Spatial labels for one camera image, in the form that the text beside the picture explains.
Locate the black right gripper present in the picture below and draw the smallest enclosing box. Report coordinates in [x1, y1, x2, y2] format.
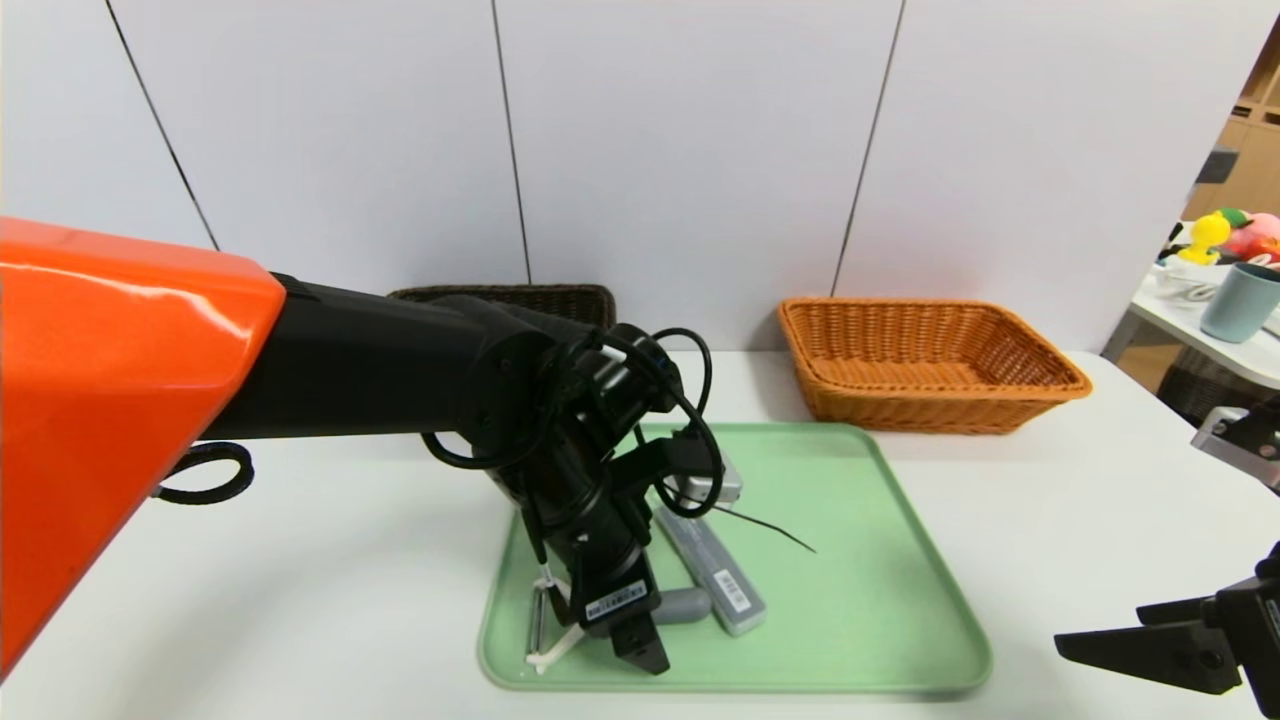
[1053, 575, 1280, 720]

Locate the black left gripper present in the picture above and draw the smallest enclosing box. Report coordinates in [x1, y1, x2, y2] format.
[546, 479, 671, 676]

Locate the white peeler grey handle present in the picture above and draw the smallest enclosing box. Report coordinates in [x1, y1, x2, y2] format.
[525, 585, 713, 674]

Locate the grey rectangular plastic case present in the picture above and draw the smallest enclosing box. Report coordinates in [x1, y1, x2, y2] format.
[657, 505, 768, 638]

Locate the orange wicker basket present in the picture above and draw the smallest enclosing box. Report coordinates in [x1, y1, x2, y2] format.
[779, 297, 1094, 436]

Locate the dark brown wicker basket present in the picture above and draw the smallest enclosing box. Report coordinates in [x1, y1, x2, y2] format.
[388, 284, 618, 331]

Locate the light green plastic tray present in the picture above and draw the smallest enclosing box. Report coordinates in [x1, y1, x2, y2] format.
[477, 421, 993, 694]

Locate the dark wicker bin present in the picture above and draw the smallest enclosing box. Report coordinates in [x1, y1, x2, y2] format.
[1158, 350, 1280, 429]

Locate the white side table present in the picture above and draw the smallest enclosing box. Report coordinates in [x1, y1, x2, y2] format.
[1127, 268, 1280, 391]

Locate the blue grey cup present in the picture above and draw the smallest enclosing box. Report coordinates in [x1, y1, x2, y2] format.
[1200, 263, 1280, 344]

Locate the yellow plush toy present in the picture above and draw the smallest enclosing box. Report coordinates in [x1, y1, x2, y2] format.
[1183, 213, 1237, 267]

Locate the pink plush toy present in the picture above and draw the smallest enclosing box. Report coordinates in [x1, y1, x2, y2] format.
[1228, 210, 1280, 267]

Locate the wooden shelf cabinet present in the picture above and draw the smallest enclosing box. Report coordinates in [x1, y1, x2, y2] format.
[1178, 10, 1280, 226]

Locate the thin black cable tie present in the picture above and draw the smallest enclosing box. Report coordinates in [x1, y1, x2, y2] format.
[665, 490, 818, 554]

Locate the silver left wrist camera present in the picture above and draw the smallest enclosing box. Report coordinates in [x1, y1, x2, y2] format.
[665, 455, 744, 506]

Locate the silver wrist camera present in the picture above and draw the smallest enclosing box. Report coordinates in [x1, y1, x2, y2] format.
[665, 455, 744, 506]
[1192, 405, 1280, 491]

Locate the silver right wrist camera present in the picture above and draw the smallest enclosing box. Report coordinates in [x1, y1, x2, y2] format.
[1192, 405, 1280, 491]

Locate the white cable bundle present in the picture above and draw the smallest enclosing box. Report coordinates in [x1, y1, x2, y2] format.
[1145, 260, 1216, 304]

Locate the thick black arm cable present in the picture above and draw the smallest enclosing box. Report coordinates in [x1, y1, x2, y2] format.
[152, 441, 255, 506]

